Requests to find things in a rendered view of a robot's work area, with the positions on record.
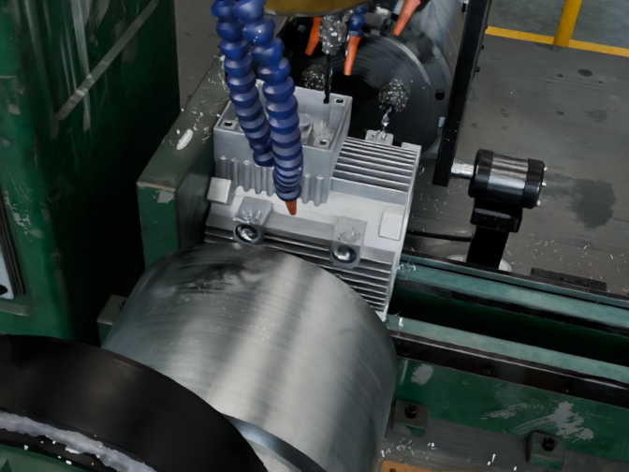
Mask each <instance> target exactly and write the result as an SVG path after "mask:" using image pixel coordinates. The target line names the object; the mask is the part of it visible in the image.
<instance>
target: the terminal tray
mask: <svg viewBox="0 0 629 472"><path fill-rule="evenodd" d="M263 83H264V81H262V80H258V79H256V84H255V85H256V87H257V89H258V92H259V100H260V102H261V104H262V106H263V111H264V112H266V116H267V120H268V121H269V115H268V113H267V111H266V100H267V98H265V97H264V96H263V92H262V85H263ZM293 95H295V97H296V99H297V100H298V103H299V105H298V109H297V113H298V115H299V117H300V125H299V128H300V132H301V139H300V141H301V144H302V153H303V166H304V168H303V174H302V175H303V176H302V180H301V182H300V186H301V194H300V196H299V197H298V199H301V202H302V203H303V204H307V203H308V202H309V200H310V201H313V202H314V206H315V207H318V206H320V204H321V203H324V204H326V203H327V200H328V196H329V188H330V178H331V177H332V173H333V171H334V169H335V165H336V162H337V160H338V156H339V154H340V151H341V150H342V146H343V144H344V140H345V137H347V136H348V129H349V125H350V116H351V109H352V100H353V97H352V96H342V95H337V94H333V93H330V95H329V104H324V103H323V100H324V98H325V94H324V92H322V91H317V90H312V89H307V88H302V87H297V86H296V89H295V92H294V94H293ZM307 113H308V117H307ZM303 114H304V115H305V116H303ZM309 114H311V115H312V116H313V117H314V118H315V119H313V118H312V117H311V116H310V115H309ZM322 117H323V118H322ZM321 118H322V119H321ZM320 119H321V120H320ZM318 120H319V121H318ZM321 121H323V129H322V126H320V123H321ZM325 123H326V124H325ZM324 126H327V127H324ZM336 128H337V129H336ZM319 129H320V131H322V134H323V132H324V134H325V133H326V129H327V134H326V135H324V136H322V138H319V137H321V135H322V134H321V132H319ZM312 131H313V133H312ZM330 131H331V133H330V134H329V132H330ZM333 132H334V133H333ZM315 133H316V134H319V135H320V136H319V137H318V135H316V134H315ZM314 135H315V137H316V140H315V138H314ZM328 139H329V140H328ZM253 152H254V150H252V149H251V148H250V146H249V141H248V139H247V138H246V137H245V135H244V132H243V130H242V129H241V127H240V124H239V118H237V117H236V115H235V113H234V104H233V103H232V102H231V100H229V101H228V103H227V106H226V107H225V109H224V111H223V113H222V114H221V116H220V118H219V119H218V121H217V123H216V125H215V126H214V128H213V154H214V160H215V177H217V178H222V179H227V180H230V181H232V182H233V184H234V190H236V189H238V187H239V186H242V187H243V191H244V192H248V191H249V190H250V188H252V189H254V190H255V193H256V194H257V195H259V194H261V192H262V191H265V192H266V193H267V196H268V197H272V195H273V193H274V194H276V188H275V186H274V184H273V179H272V171H273V169H274V167H272V168H266V167H260V166H258V165H257V164H255V162H254V159H253Z"/></svg>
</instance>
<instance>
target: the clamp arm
mask: <svg viewBox="0 0 629 472"><path fill-rule="evenodd" d="M489 3H490V0H463V4H462V9H461V12H463V13H467V14H466V19H465V24H464V28H463V33H462V38H461V45H460V50H459V55H458V60H457V64H456V68H455V73H454V78H453V82H452V87H451V92H450V96H449V100H448V105H447V110H446V118H445V117H440V121H439V125H438V129H437V134H439V135H442V137H441V141H440V146H439V151H438V155H437V159H436V164H435V169H434V174H433V178H432V184H434V185H439V186H443V187H448V183H449V180H450V179H451V178H454V179H457V177H455V176H452V177H451V175H452V174H453V175H458V174H459V171H458V170H454V169H453V167H456V168H459V167H460V165H461V163H459V162H461V161H460V160H457V159H456V160H455V153H456V150H457V145H458V141H459V136H460V133H461V125H462V120H463V116H464V113H465V108H466V104H467V99H468V95H469V91H470V87H471V82H472V78H473V74H474V70H475V62H476V58H477V54H478V50H479V45H480V41H481V37H482V33H483V28H484V24H485V20H486V16H487V12H488V7H489ZM455 161H459V162H455ZM454 162H455V163H454Z"/></svg>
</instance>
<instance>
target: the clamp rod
mask: <svg viewBox="0 0 629 472"><path fill-rule="evenodd" d="M455 162H459V161H455ZM455 162H454V163H455ZM459 163H461V165H460V167H459V168H456V167H453V169H454V170H458V171H459V174H458V175H453V174H452V175H451V177H452V176H455V177H457V178H460V179H464V180H469V181H471V180H472V176H473V171H474V166H475V164H470V163H465V162H459Z"/></svg>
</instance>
